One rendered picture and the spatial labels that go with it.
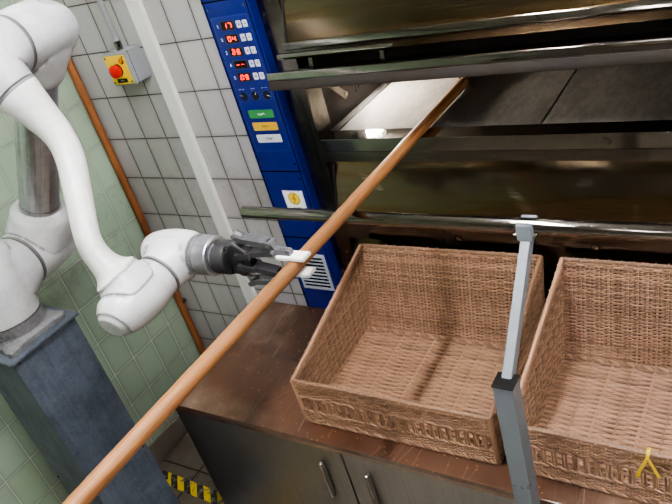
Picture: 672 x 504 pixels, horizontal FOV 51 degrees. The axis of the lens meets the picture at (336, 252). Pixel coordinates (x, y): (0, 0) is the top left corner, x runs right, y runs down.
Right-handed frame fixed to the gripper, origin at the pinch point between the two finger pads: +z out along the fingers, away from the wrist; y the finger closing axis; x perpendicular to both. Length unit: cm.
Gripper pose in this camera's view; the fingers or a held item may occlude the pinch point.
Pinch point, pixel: (295, 263)
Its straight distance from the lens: 140.2
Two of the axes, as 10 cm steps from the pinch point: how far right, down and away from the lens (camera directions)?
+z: 8.4, 0.7, -5.4
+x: -4.8, 5.5, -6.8
